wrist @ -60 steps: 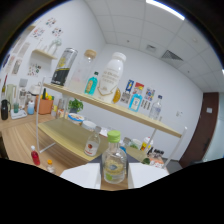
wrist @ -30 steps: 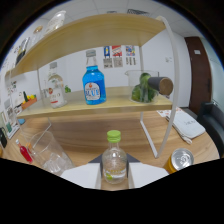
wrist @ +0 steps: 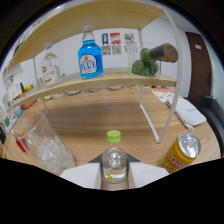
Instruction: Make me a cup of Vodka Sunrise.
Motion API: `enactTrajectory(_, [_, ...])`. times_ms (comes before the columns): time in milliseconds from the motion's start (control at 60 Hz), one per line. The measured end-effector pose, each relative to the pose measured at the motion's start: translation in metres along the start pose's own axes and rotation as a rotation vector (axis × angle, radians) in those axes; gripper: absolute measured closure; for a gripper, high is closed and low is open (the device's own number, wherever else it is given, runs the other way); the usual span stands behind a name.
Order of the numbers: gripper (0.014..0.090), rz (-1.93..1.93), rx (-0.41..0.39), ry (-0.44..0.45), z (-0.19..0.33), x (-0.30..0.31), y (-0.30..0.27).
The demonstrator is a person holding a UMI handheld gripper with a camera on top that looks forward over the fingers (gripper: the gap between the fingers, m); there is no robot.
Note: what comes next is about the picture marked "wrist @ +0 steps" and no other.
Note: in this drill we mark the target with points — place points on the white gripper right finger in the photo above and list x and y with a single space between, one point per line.
145 173

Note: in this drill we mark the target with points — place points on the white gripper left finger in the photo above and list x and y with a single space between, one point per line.
85 175

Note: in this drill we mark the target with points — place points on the clear bottle green cap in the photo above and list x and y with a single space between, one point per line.
114 163

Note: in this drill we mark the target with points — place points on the yellow juice can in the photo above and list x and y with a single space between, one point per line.
180 155

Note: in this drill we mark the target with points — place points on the light blue cup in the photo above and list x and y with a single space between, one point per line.
18 111

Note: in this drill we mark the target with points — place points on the white folded towel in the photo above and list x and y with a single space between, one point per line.
188 111

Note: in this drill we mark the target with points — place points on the orange patterned mat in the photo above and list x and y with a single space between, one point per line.
162 95

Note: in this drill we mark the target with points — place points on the black armchair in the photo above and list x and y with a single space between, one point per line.
215 120

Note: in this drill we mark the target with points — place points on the orange storage basket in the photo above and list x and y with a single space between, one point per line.
29 104

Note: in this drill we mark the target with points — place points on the glass jar with limes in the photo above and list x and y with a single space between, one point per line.
140 65

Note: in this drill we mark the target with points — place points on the blue liquid glass bottle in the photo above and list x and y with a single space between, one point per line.
90 60

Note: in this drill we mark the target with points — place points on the brown door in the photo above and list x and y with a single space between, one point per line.
200 70

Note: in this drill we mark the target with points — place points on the black cylinder cork end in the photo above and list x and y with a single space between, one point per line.
164 52

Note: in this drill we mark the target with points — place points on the grey QR sheet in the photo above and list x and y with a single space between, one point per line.
106 50
116 49

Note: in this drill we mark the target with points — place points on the white frame wooden shelf rack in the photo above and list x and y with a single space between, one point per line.
100 78

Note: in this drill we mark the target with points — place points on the colourful wall poster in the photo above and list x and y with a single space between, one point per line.
129 37

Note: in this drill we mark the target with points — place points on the blue wall poster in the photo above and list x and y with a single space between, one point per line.
105 39

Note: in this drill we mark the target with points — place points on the red wall poster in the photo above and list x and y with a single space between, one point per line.
115 38

